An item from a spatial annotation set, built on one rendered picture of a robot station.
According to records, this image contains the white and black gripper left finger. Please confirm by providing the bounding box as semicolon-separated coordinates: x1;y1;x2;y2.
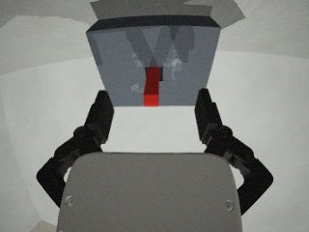
37;90;114;208

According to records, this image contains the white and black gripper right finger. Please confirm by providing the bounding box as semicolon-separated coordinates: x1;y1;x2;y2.
194;88;273;215

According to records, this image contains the red rectangular peg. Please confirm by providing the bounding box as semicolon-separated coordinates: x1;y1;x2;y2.
143;68;159;106

